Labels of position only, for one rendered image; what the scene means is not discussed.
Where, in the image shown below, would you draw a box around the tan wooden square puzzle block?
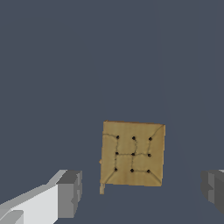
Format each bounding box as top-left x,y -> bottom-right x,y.
98,120 -> 166,195

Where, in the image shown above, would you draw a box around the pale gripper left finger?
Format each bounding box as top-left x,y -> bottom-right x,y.
0,169 -> 83,224

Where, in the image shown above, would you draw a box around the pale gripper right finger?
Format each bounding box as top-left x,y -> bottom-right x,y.
199,169 -> 224,216

